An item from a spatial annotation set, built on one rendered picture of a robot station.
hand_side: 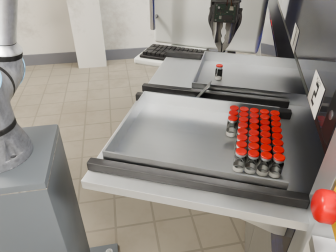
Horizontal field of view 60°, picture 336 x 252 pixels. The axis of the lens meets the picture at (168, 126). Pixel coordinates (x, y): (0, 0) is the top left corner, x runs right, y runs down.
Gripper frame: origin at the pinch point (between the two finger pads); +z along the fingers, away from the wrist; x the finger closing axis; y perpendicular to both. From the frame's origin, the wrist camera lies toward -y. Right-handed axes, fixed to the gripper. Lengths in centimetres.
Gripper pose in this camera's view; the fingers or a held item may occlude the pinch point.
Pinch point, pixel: (222, 46)
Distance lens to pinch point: 89.4
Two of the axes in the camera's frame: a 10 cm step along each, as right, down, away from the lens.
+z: 0.1, 8.3, 5.6
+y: -2.4, 5.4, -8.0
